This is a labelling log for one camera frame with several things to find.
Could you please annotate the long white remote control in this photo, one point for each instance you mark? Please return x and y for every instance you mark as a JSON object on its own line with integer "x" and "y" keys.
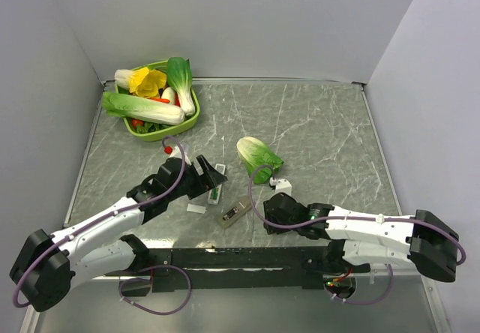
{"x": 221, "y": 168}

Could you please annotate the red chili pepper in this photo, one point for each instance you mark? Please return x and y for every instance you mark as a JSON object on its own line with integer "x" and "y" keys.
{"x": 161, "y": 100}

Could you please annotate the green white bok choy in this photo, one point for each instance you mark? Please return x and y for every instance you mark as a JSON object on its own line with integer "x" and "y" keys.
{"x": 179, "y": 78}

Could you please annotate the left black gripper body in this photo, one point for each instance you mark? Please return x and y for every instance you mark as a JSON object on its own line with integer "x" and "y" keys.
{"x": 193, "y": 184}

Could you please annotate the white radish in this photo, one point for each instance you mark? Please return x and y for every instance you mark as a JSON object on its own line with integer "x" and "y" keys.
{"x": 168, "y": 96}

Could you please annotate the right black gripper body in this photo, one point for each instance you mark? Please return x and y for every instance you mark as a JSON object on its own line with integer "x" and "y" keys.
{"x": 272, "y": 229}

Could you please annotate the green napa cabbage half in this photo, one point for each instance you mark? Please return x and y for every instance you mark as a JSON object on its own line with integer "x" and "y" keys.
{"x": 254, "y": 153}

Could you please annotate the long green white cabbage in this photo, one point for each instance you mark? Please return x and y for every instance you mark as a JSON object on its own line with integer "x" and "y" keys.
{"x": 124, "y": 105}

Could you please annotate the green plastic basket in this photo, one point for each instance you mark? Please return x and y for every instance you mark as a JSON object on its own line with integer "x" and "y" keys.
{"x": 152, "y": 131}

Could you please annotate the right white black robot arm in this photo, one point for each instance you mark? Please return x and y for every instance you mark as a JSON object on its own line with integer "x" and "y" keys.
{"x": 421, "y": 240}

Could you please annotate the white battery cover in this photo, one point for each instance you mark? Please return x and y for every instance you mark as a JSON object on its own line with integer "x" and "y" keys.
{"x": 198, "y": 209}

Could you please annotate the aluminium frame rail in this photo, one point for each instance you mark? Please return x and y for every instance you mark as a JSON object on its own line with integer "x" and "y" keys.
{"x": 383, "y": 269}

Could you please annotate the white universal AC remote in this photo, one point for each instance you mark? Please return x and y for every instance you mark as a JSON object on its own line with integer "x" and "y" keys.
{"x": 239, "y": 209}

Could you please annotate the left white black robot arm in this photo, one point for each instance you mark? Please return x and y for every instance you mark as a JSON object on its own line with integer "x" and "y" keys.
{"x": 49, "y": 266}

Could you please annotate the yellow leafed cabbage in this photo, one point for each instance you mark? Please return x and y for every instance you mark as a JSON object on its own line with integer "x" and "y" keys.
{"x": 143, "y": 83}

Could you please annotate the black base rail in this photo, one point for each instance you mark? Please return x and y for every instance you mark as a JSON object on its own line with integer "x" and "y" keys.
{"x": 255, "y": 267}

